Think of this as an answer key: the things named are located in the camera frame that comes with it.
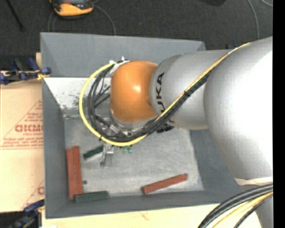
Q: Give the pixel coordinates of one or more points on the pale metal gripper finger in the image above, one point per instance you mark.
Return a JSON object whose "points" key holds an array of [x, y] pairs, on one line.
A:
{"points": [[110, 159], [104, 160]]}

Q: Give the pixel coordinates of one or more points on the dark green flat block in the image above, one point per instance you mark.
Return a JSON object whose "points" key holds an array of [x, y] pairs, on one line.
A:
{"points": [[93, 152], [91, 196]]}

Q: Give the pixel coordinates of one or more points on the red-brown flat block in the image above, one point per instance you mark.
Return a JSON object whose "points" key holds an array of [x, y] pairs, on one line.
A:
{"points": [[165, 183], [77, 170], [70, 174]]}

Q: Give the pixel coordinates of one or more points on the grey metal bin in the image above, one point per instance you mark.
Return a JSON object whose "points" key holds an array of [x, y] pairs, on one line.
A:
{"points": [[154, 160]]}

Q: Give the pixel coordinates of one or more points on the brown cardboard board red print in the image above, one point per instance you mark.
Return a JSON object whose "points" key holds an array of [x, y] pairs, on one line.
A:
{"points": [[19, 170]]}

